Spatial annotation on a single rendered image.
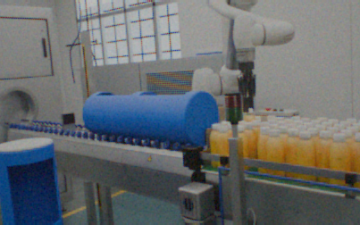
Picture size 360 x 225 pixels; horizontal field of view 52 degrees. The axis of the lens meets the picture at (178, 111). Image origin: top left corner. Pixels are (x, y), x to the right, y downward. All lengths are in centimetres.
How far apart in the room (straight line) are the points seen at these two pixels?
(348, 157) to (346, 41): 306
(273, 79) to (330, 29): 84
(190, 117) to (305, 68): 285
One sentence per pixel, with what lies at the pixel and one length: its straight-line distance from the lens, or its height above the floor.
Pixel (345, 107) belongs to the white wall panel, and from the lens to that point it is 440.
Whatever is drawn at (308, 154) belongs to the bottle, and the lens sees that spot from 141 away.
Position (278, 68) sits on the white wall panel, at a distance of 461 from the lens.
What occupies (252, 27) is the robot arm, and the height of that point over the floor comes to 151.
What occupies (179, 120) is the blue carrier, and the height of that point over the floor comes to 110.
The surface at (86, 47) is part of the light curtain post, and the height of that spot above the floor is 157.
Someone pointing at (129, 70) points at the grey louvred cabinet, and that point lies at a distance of 425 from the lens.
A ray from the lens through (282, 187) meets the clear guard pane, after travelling 138.
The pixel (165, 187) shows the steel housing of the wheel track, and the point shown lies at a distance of 200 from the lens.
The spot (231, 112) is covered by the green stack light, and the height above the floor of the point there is 119.
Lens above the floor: 136
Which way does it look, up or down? 7 degrees down
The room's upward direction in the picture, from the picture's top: 4 degrees counter-clockwise
